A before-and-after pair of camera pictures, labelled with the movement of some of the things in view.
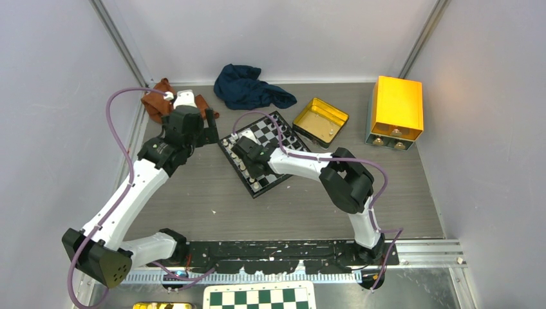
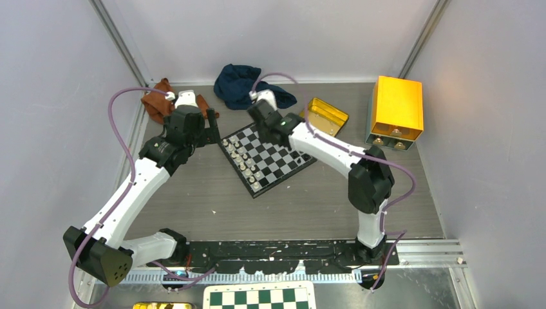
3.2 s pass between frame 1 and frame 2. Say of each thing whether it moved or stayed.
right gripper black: moved
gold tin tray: stayed
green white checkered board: stayed
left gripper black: stayed
